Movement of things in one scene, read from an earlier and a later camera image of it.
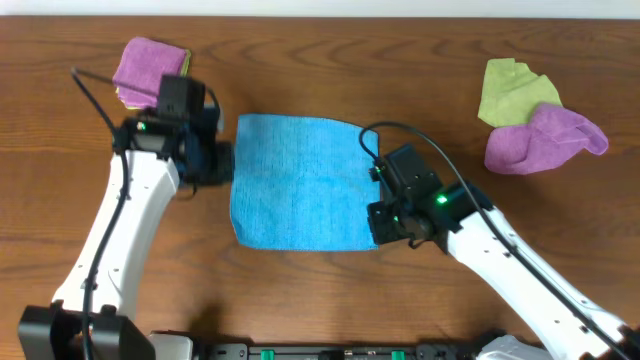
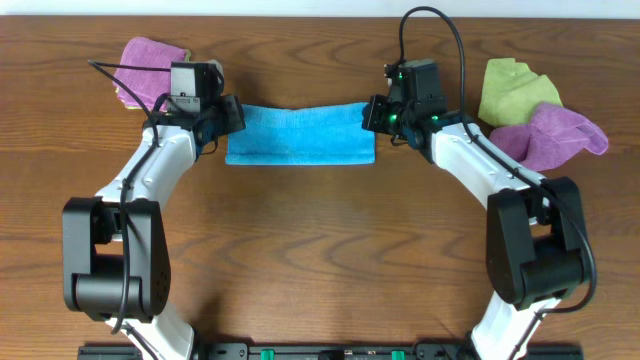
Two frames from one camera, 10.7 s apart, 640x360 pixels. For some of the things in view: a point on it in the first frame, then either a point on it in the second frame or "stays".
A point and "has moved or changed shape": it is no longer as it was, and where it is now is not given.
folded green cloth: x=184 y=72 stays
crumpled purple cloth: x=551 y=131 stays
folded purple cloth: x=139 y=70 stays
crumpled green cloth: x=510 y=92 stays
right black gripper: x=381 y=233 -> x=372 y=113
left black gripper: x=223 y=169 -> x=236 y=121
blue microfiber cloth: x=301 y=183 has moved or changed shape
